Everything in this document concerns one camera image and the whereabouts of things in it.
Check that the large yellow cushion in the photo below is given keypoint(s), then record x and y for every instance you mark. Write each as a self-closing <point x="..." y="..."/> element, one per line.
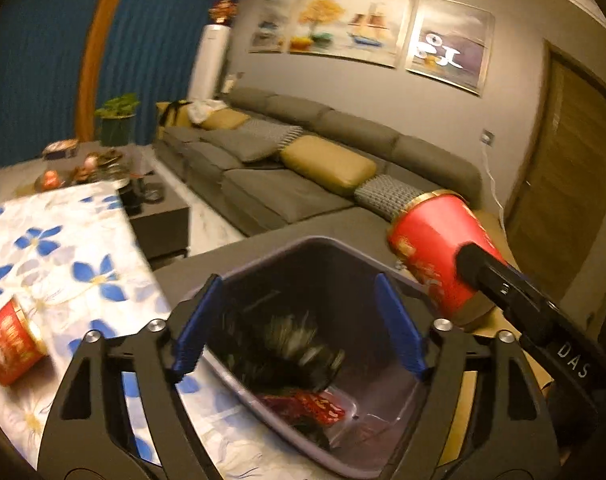
<point x="328" y="165"/>

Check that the red flower decoration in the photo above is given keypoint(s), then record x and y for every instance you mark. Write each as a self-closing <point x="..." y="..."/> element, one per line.
<point x="223" y="11"/>

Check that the black ashtray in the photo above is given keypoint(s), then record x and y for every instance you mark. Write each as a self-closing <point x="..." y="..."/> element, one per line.
<point x="150" y="194"/>

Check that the tree and sailboat painting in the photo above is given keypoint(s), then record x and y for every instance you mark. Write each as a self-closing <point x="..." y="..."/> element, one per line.
<point x="350" y="27"/>

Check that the plant in green pot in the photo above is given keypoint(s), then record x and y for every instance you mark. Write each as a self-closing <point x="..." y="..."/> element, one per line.
<point x="117" y="127"/>

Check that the small figurine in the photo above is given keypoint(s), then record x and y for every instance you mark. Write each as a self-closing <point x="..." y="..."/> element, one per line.
<point x="90" y="164"/>

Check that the grey sectional sofa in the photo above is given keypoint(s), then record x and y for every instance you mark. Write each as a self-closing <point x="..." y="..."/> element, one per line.
<point x="283" y="200"/>

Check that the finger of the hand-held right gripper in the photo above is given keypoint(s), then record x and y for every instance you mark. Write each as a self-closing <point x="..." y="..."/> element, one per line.
<point x="503" y="285"/>

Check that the red snack wrapper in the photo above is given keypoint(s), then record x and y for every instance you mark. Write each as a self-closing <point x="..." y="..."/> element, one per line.
<point x="313" y="405"/>

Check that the dark grey cushion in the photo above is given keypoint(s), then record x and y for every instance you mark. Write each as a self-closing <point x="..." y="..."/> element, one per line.
<point x="238" y="146"/>

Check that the black plastic bag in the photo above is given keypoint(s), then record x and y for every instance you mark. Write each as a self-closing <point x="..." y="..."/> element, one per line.
<point x="283" y="345"/>

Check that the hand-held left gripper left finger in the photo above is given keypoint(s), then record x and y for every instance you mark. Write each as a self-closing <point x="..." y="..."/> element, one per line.
<point x="198" y="320"/>

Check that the wooden door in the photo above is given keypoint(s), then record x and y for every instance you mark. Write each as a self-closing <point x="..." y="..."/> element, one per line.
<point x="568" y="170"/>

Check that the red paper cup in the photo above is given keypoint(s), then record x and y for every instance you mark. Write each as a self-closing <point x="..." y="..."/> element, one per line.
<point x="433" y="240"/>
<point x="10" y="345"/>

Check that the small landscape painting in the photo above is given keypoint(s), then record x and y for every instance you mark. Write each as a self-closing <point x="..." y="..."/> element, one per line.
<point x="272" y="27"/>

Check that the orange toy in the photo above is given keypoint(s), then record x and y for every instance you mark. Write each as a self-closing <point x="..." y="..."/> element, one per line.
<point x="51" y="180"/>

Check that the white standing air conditioner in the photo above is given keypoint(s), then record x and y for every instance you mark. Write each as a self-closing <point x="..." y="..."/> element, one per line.
<point x="208" y="65"/>

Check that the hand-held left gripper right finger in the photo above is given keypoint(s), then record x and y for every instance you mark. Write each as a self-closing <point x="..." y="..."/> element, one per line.
<point x="398" y="325"/>

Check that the orange curtain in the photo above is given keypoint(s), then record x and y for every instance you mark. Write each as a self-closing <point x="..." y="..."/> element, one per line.
<point x="100" y="55"/>

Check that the black garment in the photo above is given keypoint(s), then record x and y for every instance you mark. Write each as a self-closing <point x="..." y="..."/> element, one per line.
<point x="170" y="114"/>

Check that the blue curtain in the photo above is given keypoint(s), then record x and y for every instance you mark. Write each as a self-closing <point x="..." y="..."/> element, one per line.
<point x="168" y="55"/>
<point x="33" y="70"/>

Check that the white cloth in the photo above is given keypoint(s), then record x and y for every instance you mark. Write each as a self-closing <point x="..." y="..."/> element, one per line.
<point x="205" y="109"/>

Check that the small yellow cushion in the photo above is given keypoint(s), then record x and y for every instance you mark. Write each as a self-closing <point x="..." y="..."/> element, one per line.
<point x="225" y="119"/>

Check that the wall socket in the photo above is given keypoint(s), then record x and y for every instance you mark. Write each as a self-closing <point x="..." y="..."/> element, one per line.
<point x="488" y="137"/>

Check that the black white patterned cushion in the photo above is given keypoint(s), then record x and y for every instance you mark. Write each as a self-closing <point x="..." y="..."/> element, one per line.
<point x="283" y="132"/>
<point x="383" y="197"/>

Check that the dark coffee table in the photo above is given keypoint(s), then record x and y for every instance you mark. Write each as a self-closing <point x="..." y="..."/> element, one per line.
<point x="158" y="225"/>

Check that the grey plastic bin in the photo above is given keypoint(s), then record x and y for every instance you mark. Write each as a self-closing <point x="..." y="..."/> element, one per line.
<point x="373" y="430"/>

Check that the grey sky painting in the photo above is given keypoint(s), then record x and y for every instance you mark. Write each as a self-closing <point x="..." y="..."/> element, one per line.
<point x="448" y="42"/>

